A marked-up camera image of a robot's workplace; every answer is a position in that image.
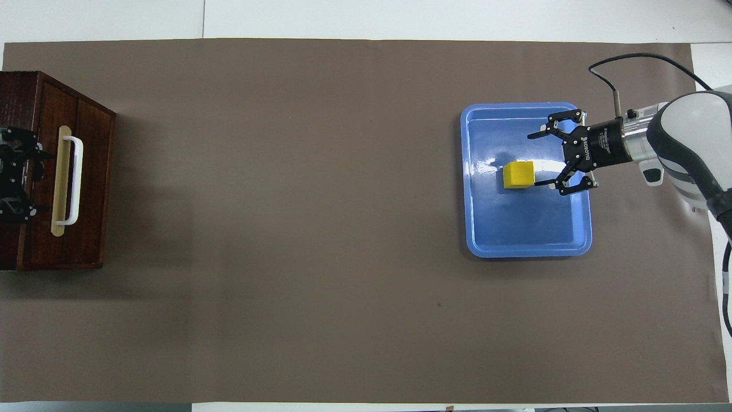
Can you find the blue plastic tray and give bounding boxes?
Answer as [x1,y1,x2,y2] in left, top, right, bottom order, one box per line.
[460,103,593,258]

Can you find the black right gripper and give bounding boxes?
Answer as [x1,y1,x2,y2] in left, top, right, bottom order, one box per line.
[527,110,632,196]

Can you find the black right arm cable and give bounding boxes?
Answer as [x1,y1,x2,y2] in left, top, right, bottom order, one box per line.
[589,53,713,118]

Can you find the dark wooden drawer cabinet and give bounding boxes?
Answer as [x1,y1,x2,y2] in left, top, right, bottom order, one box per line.
[0,71,117,271]

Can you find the brown table mat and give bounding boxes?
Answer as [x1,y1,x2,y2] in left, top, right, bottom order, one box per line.
[0,39,732,405]

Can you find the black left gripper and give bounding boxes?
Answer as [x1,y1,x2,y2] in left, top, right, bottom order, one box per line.
[0,127,55,224]

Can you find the wooden drawer with white handle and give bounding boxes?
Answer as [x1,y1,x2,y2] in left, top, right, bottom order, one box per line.
[23,77,117,270]

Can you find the yellow cube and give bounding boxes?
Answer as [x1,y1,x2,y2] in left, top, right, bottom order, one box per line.
[503,161,535,190]

